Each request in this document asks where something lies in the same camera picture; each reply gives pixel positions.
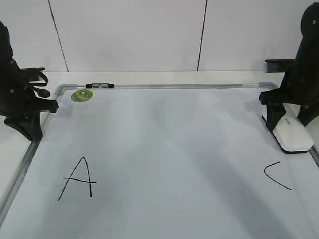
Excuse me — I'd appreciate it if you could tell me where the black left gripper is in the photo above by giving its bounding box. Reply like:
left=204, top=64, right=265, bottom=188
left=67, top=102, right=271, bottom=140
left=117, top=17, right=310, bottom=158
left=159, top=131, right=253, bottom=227
left=0, top=23, right=58, bottom=141

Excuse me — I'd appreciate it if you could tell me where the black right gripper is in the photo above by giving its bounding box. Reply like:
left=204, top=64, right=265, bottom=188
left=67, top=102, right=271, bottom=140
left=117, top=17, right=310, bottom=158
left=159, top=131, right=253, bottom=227
left=259, top=37, right=319, bottom=131

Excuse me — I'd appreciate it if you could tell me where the white rectangular whiteboard eraser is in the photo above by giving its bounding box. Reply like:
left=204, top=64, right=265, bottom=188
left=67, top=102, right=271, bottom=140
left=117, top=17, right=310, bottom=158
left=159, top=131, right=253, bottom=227
left=271, top=103, right=314, bottom=154

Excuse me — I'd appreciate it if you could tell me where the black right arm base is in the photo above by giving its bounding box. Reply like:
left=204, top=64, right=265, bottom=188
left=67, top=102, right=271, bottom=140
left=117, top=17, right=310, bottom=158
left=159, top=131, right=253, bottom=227
left=263, top=59, right=295, bottom=73

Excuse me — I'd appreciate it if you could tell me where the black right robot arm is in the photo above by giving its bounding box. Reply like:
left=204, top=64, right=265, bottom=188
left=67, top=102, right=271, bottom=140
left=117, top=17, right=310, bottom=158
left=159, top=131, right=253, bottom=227
left=259, top=2, right=319, bottom=131

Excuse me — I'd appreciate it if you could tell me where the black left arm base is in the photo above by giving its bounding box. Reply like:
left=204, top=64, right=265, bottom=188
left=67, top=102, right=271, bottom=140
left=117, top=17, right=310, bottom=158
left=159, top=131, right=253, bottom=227
left=20, top=67, right=45, bottom=82

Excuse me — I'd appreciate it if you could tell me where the round green magnet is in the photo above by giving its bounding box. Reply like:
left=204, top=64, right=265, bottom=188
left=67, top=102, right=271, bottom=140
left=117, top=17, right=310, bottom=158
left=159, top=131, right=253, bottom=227
left=71, top=89, right=94, bottom=103

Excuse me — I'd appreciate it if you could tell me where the black silver marker pen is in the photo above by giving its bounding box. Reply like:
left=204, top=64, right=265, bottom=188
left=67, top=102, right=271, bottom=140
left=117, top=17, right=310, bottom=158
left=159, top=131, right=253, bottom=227
left=86, top=83, right=115, bottom=89

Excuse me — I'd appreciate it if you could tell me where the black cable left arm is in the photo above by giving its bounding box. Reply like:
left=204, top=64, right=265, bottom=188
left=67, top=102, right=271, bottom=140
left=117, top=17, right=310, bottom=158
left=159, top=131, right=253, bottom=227
left=22, top=71, right=51, bottom=98

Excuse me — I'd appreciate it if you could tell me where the white whiteboard with aluminium frame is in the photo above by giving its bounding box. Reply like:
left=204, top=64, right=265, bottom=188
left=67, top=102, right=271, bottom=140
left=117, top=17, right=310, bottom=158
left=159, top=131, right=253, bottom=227
left=0, top=83, right=319, bottom=239

